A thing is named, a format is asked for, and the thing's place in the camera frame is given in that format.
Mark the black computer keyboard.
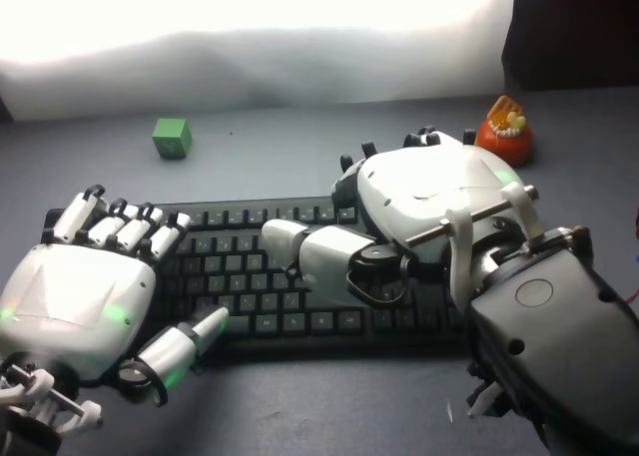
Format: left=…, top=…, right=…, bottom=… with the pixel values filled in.
left=44, top=196, right=480, bottom=363

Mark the red toy cake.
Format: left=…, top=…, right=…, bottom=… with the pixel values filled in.
left=473, top=95, right=534, bottom=169

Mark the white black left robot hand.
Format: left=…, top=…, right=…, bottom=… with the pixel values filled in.
left=0, top=184, right=231, bottom=408

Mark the green toy block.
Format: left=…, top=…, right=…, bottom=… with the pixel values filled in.
left=152, top=118, right=194, bottom=161

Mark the white backdrop cloth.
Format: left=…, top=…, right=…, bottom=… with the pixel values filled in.
left=0, top=0, right=516, bottom=124

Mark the grey table cloth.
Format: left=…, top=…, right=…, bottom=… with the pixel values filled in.
left=0, top=87, right=639, bottom=456

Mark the black backdrop panel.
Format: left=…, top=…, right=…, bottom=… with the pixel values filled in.
left=500, top=0, right=639, bottom=94

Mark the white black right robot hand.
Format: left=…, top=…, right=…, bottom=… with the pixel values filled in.
left=260, top=125, right=531, bottom=307

